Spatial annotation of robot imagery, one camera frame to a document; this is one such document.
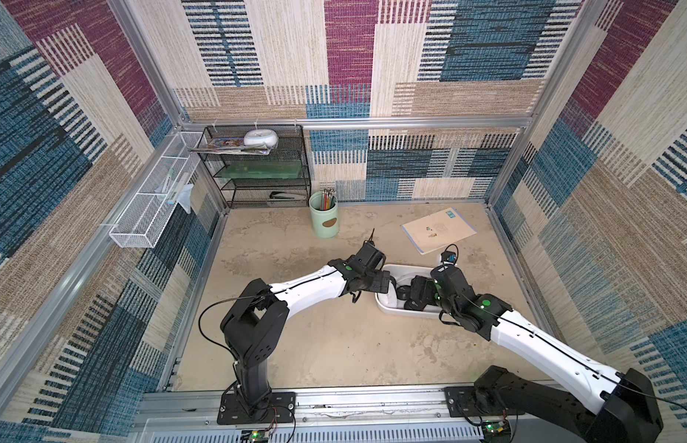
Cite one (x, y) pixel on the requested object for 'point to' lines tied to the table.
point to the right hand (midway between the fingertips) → (424, 281)
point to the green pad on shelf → (274, 169)
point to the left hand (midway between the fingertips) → (376, 277)
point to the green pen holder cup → (324, 211)
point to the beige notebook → (438, 230)
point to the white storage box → (403, 275)
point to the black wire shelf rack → (255, 193)
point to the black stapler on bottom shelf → (278, 195)
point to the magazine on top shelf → (232, 145)
